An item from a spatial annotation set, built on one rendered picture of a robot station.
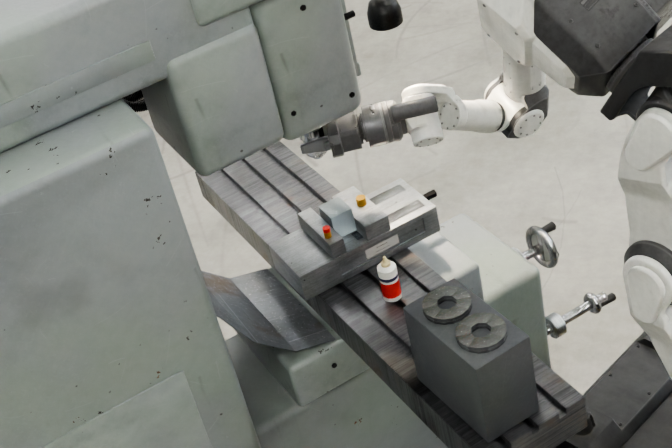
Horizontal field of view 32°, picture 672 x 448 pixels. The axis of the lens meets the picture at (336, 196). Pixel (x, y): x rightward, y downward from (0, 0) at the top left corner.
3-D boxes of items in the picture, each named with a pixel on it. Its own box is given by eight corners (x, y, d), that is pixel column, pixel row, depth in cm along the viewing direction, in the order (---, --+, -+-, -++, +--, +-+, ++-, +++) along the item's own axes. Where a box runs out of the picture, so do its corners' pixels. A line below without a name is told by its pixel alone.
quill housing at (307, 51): (319, 74, 251) (287, -64, 233) (369, 109, 235) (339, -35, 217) (241, 110, 245) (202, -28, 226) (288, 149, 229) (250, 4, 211)
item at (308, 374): (405, 235, 295) (397, 197, 288) (488, 303, 268) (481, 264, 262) (231, 328, 279) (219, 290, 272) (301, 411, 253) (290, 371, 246)
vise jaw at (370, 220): (356, 199, 265) (353, 185, 262) (391, 229, 253) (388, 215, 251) (334, 210, 263) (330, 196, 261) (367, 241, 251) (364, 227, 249)
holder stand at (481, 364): (466, 348, 230) (453, 271, 218) (540, 410, 213) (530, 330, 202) (417, 379, 226) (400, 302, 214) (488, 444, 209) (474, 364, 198)
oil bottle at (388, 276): (395, 287, 249) (387, 247, 242) (406, 296, 245) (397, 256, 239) (379, 296, 247) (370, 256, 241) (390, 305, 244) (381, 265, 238)
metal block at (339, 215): (343, 217, 259) (338, 196, 256) (356, 229, 255) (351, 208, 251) (323, 227, 257) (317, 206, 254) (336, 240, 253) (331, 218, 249)
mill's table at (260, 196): (279, 158, 312) (272, 133, 307) (588, 425, 219) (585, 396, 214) (202, 196, 305) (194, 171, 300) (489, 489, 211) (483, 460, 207)
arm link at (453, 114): (394, 93, 245) (440, 95, 254) (403, 134, 243) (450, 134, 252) (414, 82, 240) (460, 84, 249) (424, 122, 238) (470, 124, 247)
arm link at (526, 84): (526, 84, 266) (524, 15, 248) (559, 120, 259) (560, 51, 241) (483, 107, 264) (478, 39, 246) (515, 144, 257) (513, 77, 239)
